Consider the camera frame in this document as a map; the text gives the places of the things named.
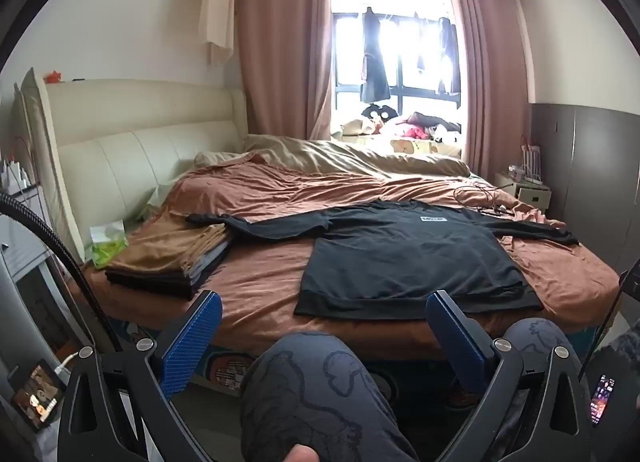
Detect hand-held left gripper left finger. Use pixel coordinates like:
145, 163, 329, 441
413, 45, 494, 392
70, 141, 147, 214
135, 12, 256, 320
56, 289, 223, 462

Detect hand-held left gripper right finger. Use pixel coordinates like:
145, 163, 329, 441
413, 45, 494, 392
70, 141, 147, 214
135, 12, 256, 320
425, 290, 593, 462

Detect black sweatshirt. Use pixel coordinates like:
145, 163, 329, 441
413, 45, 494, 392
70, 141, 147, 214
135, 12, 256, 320
186, 199, 581, 320

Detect stack of folded clothes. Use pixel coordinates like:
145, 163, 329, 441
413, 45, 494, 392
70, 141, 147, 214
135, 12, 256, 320
105, 222, 236, 300

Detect pile of clothes and toys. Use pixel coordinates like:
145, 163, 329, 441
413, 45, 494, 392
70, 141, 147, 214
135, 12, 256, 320
341, 109, 463, 143

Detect blue cartoon printed bed sheet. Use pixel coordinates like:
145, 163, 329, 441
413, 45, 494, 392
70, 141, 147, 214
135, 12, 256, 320
107, 317, 601, 393

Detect grey fluffy rug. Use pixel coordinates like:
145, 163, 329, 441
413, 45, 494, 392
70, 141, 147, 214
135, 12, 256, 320
582, 317, 640, 393

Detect person's right leg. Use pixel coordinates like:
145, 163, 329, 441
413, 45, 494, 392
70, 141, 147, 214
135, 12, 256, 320
500, 317, 591, 462

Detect person's leg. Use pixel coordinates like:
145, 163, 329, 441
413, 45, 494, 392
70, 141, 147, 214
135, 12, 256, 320
500, 317, 591, 462
239, 332, 421, 462

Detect brown bed cover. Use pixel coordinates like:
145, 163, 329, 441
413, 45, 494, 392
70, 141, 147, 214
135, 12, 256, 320
82, 152, 621, 348

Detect black smartphone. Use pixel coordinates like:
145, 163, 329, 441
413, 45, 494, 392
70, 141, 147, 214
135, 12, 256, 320
590, 374, 616, 428

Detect dark grey wardrobe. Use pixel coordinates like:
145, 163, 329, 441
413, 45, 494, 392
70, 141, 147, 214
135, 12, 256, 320
530, 103, 640, 268

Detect green tissue pack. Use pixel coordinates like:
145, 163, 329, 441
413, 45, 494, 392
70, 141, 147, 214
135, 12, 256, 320
89, 219, 130, 270

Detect person's left leg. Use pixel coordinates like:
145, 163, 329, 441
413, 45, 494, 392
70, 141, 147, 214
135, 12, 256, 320
239, 332, 421, 462

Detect white bedside table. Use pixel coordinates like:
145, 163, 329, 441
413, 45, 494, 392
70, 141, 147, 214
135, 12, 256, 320
495, 171, 553, 215

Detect white desktop rack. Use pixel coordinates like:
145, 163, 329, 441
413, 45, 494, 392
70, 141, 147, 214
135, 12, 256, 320
520, 139, 543, 185

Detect black tablet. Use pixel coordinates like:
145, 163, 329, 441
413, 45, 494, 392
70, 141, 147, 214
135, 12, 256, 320
7, 359, 68, 433

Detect grey bedside cabinet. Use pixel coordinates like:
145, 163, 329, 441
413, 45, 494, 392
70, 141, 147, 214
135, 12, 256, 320
0, 212, 86, 368

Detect yellow bear printed cushion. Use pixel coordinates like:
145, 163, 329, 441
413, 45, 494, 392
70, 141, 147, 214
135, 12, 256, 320
390, 138, 451, 155

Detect cream padded headboard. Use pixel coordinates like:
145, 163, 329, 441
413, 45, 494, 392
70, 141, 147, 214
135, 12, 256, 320
22, 67, 248, 258

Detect beige duvet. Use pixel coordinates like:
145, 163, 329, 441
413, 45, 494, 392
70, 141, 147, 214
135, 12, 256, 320
194, 134, 471, 178

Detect black and white plush toy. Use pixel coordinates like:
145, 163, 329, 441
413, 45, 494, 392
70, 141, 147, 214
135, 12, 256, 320
362, 103, 398, 123

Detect white chargers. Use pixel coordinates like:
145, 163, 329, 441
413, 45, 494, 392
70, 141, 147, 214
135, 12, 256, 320
0, 157, 41, 193

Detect pink curtain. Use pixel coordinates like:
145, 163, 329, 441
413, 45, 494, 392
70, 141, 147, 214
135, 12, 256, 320
234, 0, 333, 140
445, 0, 538, 175

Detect black framed window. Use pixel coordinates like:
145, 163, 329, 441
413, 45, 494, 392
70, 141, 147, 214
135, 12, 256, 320
330, 0, 468, 143

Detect dark hanging garment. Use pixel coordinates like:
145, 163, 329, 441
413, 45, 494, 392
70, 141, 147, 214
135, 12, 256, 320
436, 17, 460, 95
360, 7, 392, 104

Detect beige hanging cloth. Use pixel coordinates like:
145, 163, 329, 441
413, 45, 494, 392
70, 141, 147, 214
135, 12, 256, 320
199, 0, 236, 63

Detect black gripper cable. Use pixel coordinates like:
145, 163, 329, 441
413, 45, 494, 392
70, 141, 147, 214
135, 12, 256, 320
579, 292, 626, 385

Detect white charging cable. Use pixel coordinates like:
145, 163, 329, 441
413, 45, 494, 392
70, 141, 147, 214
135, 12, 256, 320
55, 351, 81, 375

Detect thin black cable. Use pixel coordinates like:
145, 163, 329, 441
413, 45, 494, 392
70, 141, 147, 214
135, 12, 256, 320
452, 181, 518, 217

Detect black device with cables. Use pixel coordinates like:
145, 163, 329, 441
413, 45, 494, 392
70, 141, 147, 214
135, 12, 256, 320
0, 192, 123, 353

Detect red cable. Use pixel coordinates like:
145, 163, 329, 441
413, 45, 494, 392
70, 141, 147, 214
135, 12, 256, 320
12, 134, 41, 180

